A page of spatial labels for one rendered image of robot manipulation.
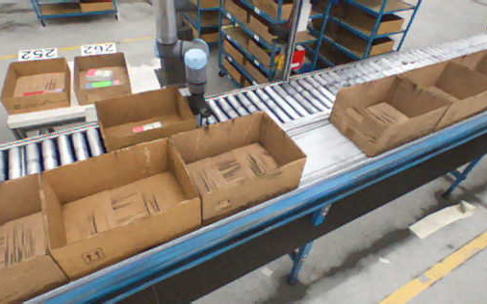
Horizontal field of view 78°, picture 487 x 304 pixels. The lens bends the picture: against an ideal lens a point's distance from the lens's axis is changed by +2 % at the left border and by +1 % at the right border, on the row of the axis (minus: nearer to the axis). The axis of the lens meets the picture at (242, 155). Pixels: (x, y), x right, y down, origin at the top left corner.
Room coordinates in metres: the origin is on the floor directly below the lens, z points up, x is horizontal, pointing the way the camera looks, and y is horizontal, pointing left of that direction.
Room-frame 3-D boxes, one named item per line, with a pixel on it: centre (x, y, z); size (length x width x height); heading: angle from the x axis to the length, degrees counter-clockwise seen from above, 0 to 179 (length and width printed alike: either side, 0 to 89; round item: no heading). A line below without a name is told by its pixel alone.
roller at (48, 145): (0.81, 0.80, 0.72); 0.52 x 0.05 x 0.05; 32
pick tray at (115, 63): (1.52, 0.85, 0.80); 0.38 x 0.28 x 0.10; 24
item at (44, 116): (1.58, 0.84, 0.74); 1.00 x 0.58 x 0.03; 117
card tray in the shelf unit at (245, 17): (2.92, 0.06, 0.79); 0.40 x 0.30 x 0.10; 33
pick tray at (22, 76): (1.39, 1.14, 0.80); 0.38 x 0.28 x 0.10; 25
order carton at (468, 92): (1.39, -0.99, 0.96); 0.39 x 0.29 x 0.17; 122
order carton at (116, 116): (1.09, 0.46, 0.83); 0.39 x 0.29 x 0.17; 120
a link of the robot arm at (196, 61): (1.17, 0.23, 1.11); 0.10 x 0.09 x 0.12; 5
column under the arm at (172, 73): (1.68, 0.45, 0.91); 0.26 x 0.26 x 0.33; 27
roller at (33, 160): (0.77, 0.86, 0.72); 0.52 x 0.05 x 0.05; 32
